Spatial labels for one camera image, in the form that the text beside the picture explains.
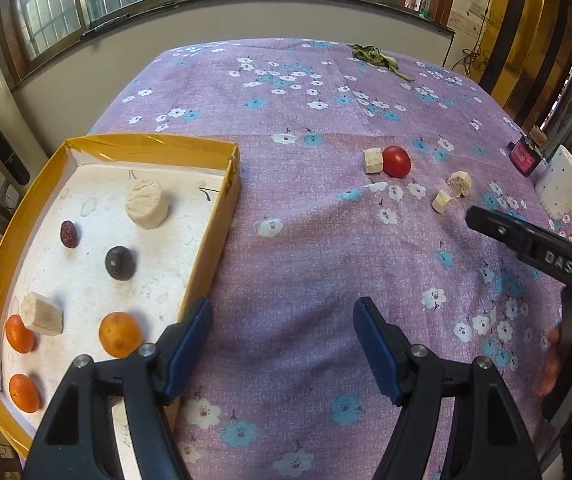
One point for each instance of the red jujube date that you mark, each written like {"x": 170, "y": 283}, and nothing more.
{"x": 69, "y": 234}

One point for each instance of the small sugarcane piece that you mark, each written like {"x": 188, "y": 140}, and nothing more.
{"x": 441, "y": 201}

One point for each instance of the black red jar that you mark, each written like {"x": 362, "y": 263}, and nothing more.
{"x": 526, "y": 153}

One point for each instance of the yellowish orange tangerine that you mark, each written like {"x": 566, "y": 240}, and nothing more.
{"x": 120, "y": 334}

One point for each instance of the large sugarcane chunk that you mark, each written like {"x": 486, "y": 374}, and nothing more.
{"x": 147, "y": 205}

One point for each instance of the medium sugarcane piece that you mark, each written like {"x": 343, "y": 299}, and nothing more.
{"x": 460, "y": 183}

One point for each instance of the bright orange tangerine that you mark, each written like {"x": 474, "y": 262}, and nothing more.
{"x": 19, "y": 337}

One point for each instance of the purple floral tablecloth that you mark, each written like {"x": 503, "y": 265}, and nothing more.
{"x": 283, "y": 390}

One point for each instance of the small orange tangerine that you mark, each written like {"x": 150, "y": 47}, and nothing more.
{"x": 24, "y": 393}

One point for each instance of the white dotted cup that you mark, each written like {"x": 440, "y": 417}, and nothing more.
{"x": 554, "y": 186}

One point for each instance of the red tomato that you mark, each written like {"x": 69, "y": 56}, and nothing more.
{"x": 396, "y": 162}

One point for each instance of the sugarcane piece by tomato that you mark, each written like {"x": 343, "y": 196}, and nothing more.
{"x": 373, "y": 160}

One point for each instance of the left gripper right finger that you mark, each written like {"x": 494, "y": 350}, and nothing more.
{"x": 414, "y": 379}

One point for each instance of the yellow rimmed white tray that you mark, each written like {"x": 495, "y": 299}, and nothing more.
{"x": 87, "y": 181}

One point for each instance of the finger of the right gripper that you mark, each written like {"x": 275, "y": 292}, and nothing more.
{"x": 545, "y": 251}

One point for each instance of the dried green leaves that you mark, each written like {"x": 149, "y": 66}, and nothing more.
{"x": 376, "y": 57}

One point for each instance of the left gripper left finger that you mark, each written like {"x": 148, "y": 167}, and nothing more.
{"x": 154, "y": 376}

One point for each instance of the white sugarcane chunk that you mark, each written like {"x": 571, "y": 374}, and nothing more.
{"x": 40, "y": 315}

